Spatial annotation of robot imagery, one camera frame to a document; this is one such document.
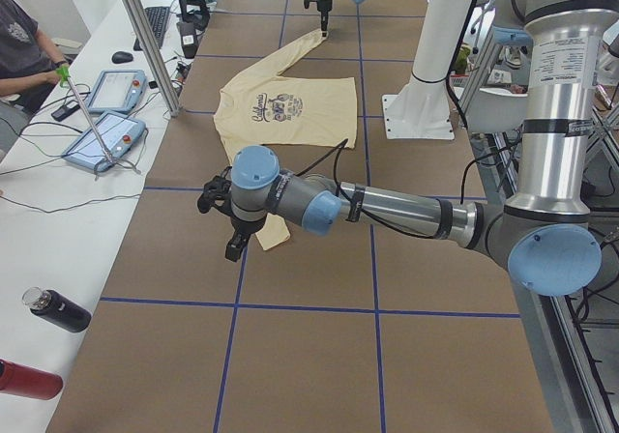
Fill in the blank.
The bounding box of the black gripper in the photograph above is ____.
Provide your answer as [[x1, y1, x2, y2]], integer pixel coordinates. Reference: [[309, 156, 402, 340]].
[[318, 8, 329, 37], [224, 217, 264, 262]]

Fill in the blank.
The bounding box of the cream long-sleeve printed shirt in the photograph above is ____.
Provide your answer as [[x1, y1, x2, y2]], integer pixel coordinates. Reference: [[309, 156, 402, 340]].
[[214, 30, 357, 250]]

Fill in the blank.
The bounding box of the black box with label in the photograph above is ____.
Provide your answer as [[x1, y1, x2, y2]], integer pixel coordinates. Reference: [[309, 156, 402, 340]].
[[177, 21, 199, 59]]

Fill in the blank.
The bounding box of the lower teach pendant tablet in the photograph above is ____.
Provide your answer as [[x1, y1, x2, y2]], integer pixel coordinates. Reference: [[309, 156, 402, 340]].
[[62, 111, 146, 174]]

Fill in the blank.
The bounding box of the teach pendant tablet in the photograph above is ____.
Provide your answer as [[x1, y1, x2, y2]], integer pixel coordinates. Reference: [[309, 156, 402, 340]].
[[86, 70, 147, 114], [62, 111, 146, 174]]

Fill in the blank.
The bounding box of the black keyboard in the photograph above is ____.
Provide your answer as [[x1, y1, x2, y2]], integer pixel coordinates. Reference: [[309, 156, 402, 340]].
[[144, 6, 170, 48]]

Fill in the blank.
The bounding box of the black water bottle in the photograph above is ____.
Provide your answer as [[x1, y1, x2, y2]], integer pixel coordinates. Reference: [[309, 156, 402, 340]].
[[22, 287, 92, 333]]

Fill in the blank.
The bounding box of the upper teach pendant tablet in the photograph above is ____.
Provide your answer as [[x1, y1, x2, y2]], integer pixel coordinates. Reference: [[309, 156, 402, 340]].
[[86, 70, 147, 114]]

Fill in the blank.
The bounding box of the black computer mouse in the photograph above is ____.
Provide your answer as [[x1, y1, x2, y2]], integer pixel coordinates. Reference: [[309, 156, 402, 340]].
[[111, 51, 133, 64]]

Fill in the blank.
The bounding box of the black phone on desk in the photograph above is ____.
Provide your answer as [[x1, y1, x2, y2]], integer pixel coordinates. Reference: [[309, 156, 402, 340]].
[[51, 101, 80, 122]]

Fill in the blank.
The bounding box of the metal rod with green tip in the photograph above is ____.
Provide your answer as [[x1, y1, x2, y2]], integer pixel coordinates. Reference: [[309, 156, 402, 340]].
[[56, 66, 139, 171]]

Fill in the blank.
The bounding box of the red water bottle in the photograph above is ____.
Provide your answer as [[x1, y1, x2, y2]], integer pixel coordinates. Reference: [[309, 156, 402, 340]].
[[1, 360, 64, 400]]

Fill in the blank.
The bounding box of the seated person in grey shirt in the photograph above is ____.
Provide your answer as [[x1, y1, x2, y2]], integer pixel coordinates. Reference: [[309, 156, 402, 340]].
[[1, 0, 69, 114]]

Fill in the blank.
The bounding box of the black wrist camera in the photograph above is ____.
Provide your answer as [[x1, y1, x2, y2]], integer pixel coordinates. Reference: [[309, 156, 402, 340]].
[[196, 175, 232, 217]]

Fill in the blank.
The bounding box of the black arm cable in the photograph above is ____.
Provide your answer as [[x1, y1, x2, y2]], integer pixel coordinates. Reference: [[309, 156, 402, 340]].
[[294, 138, 487, 241]]

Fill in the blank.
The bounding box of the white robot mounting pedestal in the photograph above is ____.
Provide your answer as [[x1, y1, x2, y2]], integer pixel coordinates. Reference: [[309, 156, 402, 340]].
[[382, 0, 475, 140]]

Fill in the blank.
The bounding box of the aluminium frame post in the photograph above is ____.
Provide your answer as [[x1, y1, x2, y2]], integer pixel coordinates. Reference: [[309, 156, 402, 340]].
[[122, 0, 181, 118]]

